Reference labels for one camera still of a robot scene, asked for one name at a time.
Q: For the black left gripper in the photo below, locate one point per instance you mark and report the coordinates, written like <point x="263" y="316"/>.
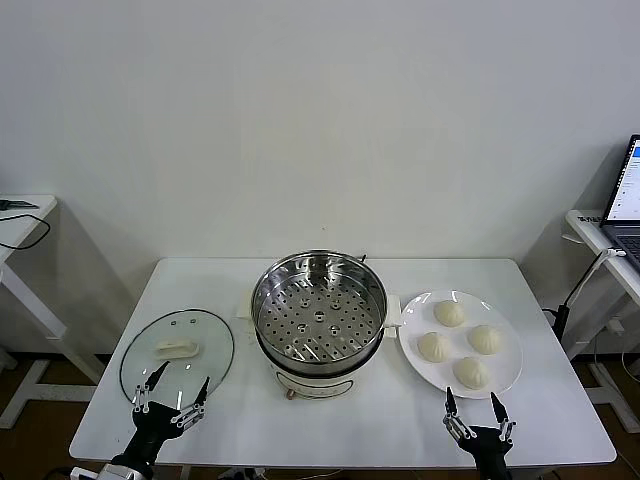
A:
<point x="155" y="422"/>

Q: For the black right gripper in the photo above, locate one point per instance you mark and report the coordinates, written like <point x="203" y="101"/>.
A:
<point x="487" y="450"/>

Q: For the white steamed baozi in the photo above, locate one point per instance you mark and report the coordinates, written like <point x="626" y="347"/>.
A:
<point x="484" y="340"/>
<point x="434" y="347"/>
<point x="449" y="314"/>
<point x="471" y="373"/>

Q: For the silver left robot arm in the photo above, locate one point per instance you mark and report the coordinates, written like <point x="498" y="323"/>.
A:
<point x="125" y="474"/>

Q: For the stainless steel steamer basket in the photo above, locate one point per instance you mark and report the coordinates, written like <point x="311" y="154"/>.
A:
<point x="320" y="305"/>

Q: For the round glass pot lid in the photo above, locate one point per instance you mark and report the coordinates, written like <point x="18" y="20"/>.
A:
<point x="175" y="348"/>

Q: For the round white plate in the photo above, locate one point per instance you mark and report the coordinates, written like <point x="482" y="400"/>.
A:
<point x="500" y="310"/>

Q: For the black power adapter block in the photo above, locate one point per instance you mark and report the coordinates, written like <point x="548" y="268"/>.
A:
<point x="563" y="320"/>

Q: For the white electric cooking pot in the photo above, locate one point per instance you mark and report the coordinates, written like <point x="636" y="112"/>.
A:
<point x="310" y="385"/>

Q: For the white side table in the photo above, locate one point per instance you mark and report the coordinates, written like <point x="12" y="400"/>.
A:
<point x="20" y="230"/>
<point x="584" y="225"/>

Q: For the flat black device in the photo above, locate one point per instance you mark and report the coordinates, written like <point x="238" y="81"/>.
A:
<point x="15" y="203"/>

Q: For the open grey laptop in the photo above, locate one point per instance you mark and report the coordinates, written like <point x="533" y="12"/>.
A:
<point x="627" y="185"/>

